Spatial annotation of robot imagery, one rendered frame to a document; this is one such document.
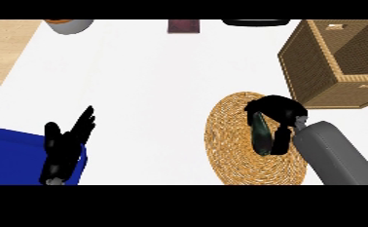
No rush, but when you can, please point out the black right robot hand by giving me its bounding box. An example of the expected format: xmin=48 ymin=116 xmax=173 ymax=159
xmin=242 ymin=95 xmax=309 ymax=156

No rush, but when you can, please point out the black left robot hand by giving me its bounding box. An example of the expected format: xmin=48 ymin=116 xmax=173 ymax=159
xmin=38 ymin=105 xmax=97 ymax=184

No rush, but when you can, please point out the dark green eggplant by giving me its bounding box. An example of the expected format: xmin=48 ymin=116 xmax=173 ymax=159
xmin=251 ymin=111 xmax=273 ymax=156

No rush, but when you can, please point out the round woven straw placemat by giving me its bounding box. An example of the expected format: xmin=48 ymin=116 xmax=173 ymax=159
xmin=204 ymin=91 xmax=307 ymax=186

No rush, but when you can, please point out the brown wicker basket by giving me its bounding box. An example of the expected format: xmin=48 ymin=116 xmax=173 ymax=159
xmin=278 ymin=19 xmax=368 ymax=110

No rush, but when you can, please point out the blue flat board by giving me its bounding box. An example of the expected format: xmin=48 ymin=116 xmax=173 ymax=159
xmin=0 ymin=128 xmax=88 ymax=186

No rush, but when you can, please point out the black flat object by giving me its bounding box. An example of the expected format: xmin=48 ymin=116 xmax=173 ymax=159
xmin=221 ymin=19 xmax=291 ymax=27

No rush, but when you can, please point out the dark purple box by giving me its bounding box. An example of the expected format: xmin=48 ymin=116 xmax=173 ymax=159
xmin=167 ymin=19 xmax=201 ymax=34

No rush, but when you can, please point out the pale wooden board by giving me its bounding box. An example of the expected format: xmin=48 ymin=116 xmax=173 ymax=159
xmin=0 ymin=19 xmax=43 ymax=86

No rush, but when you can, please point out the grey bowl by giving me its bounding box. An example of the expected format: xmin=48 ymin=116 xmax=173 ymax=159
xmin=44 ymin=19 xmax=94 ymax=36

